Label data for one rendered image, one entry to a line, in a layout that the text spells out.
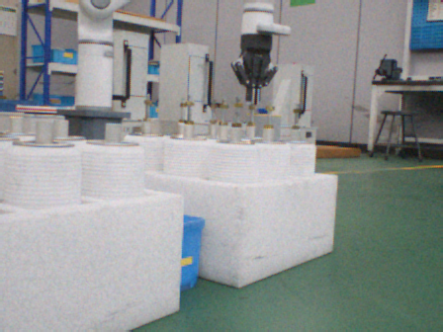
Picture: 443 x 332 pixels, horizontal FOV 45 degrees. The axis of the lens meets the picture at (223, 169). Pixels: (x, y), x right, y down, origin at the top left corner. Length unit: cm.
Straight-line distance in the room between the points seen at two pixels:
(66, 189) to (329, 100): 625
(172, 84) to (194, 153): 280
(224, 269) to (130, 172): 30
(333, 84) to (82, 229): 626
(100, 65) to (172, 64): 242
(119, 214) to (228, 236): 30
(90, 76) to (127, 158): 72
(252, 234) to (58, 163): 42
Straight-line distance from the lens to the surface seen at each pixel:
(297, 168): 119
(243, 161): 99
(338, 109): 677
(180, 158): 106
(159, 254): 78
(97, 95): 145
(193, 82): 376
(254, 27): 127
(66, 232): 66
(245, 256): 96
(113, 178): 75
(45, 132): 71
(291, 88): 475
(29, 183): 68
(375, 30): 665
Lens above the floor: 30
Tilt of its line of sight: 5 degrees down
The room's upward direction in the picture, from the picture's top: 3 degrees clockwise
